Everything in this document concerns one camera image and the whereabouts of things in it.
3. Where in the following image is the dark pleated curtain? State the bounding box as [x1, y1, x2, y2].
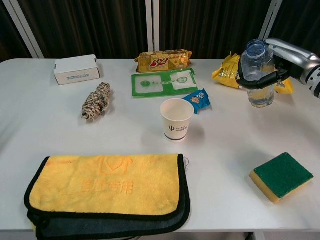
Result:
[0, 0, 320, 63]

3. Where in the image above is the white metal frame post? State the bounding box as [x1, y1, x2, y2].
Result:
[1, 0, 45, 59]
[145, 0, 161, 53]
[257, 0, 284, 42]

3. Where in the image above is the green and white flat packet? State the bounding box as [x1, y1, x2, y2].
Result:
[131, 67, 199, 99]

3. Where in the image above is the white cardboard box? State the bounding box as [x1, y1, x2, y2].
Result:
[53, 54, 101, 86]

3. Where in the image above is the yellow towel with black edge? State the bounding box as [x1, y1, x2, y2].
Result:
[23, 153, 191, 240]

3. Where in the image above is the golden biscuit package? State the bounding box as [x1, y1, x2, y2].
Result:
[134, 49, 193, 73]

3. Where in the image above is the green and yellow sponge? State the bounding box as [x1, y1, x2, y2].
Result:
[249, 152, 315, 205]

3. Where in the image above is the clear plastic water bottle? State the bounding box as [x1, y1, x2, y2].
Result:
[239, 38, 276, 109]

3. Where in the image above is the yellow snack bag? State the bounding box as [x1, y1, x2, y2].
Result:
[211, 51, 295, 95]

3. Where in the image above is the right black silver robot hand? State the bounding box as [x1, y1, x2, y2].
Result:
[235, 37, 320, 90]

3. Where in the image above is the small blue snack packet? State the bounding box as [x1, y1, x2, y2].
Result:
[182, 87, 213, 115]

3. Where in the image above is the bundle of twisted rope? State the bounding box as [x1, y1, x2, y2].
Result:
[80, 81, 115, 123]

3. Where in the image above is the white paper cup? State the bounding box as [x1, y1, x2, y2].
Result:
[159, 98, 195, 144]

